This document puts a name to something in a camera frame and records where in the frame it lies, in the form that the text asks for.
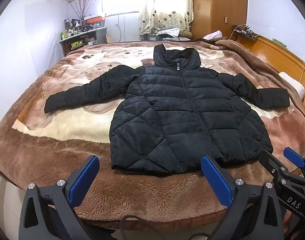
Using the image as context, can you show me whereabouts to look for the wooden wardrobe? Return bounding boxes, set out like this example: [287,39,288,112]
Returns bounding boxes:
[191,0,248,39]

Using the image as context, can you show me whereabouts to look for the black puffer jacket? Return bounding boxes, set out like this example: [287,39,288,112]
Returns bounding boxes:
[44,43,290,178]

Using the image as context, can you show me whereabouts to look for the white pillow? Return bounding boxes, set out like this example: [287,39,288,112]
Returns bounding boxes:
[202,30,223,40]
[279,71,305,100]

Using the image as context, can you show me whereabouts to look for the pile of clutter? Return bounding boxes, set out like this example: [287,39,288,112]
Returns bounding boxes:
[140,27,193,42]

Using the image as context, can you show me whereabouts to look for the brown bear printed blanket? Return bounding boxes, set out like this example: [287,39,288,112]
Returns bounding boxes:
[0,39,305,232]

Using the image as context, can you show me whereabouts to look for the bright window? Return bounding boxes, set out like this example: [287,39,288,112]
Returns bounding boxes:
[101,0,140,17]

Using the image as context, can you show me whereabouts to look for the group of bottles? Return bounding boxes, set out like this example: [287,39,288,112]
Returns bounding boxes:
[64,17,80,37]

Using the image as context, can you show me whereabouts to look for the person's right hand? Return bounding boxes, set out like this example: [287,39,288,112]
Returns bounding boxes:
[284,209,294,230]

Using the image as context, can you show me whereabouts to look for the heart patterned curtain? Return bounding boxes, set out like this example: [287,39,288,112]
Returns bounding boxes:
[138,0,194,34]

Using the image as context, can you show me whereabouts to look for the power strip with plugs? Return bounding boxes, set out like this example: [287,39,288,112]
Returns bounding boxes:
[232,25,258,40]

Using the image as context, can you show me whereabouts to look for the grey shelf unit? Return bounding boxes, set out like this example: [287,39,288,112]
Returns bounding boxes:
[59,26,108,57]

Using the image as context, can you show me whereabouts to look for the dried branches in vase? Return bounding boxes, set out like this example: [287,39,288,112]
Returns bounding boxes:
[69,0,98,28]

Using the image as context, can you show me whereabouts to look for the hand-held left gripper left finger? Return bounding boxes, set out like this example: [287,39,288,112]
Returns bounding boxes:
[19,155,100,240]

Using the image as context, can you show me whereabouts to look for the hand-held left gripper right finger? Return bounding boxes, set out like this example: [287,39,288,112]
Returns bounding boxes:
[201,155,285,240]

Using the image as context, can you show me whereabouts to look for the wooden headboard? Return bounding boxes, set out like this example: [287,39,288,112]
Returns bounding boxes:
[232,34,305,98]

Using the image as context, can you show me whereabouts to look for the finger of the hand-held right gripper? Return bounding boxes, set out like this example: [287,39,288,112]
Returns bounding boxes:
[284,147,305,180]
[258,150,293,180]

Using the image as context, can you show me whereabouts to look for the black cable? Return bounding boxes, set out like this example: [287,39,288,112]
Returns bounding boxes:
[119,215,210,240]

